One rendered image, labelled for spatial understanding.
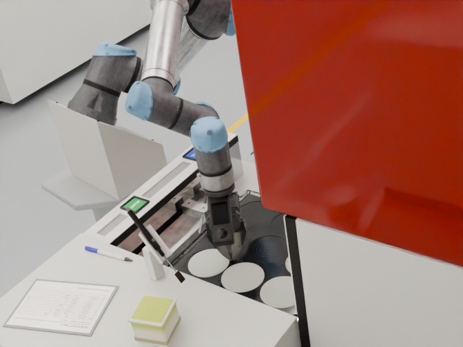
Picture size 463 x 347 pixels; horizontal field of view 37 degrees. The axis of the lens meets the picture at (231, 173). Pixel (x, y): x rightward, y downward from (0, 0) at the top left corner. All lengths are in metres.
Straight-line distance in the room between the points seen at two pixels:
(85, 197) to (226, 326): 0.88
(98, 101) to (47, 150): 2.20
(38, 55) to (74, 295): 3.39
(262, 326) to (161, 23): 0.73
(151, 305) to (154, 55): 0.56
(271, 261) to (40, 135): 2.98
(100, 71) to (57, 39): 2.87
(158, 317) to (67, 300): 0.28
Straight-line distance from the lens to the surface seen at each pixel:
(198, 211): 1.82
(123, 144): 2.04
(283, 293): 1.55
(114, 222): 1.77
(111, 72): 2.07
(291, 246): 1.27
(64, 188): 2.23
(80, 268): 1.65
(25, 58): 4.78
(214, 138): 1.44
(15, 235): 3.60
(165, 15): 1.67
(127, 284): 1.56
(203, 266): 1.66
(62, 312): 1.55
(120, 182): 2.07
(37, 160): 4.17
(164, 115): 1.51
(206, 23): 1.81
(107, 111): 2.07
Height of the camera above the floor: 1.97
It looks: 33 degrees down
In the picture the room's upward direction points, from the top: 10 degrees counter-clockwise
